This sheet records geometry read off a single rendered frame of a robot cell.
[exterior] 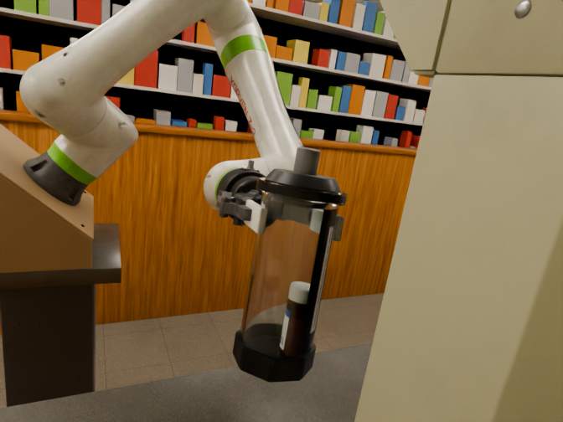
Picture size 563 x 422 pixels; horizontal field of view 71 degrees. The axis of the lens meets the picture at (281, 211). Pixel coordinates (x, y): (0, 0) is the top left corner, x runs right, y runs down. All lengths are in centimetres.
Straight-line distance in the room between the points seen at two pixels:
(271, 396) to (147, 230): 177
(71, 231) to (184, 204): 138
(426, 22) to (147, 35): 69
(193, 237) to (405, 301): 213
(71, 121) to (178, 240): 152
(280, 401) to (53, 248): 61
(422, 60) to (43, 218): 84
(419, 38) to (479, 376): 23
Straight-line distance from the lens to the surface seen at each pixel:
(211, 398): 66
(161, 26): 93
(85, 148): 104
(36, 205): 98
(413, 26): 34
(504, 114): 27
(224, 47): 101
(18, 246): 102
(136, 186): 226
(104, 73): 93
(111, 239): 119
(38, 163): 109
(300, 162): 46
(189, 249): 243
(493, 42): 29
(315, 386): 71
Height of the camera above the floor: 138
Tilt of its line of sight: 16 degrees down
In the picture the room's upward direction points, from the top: 8 degrees clockwise
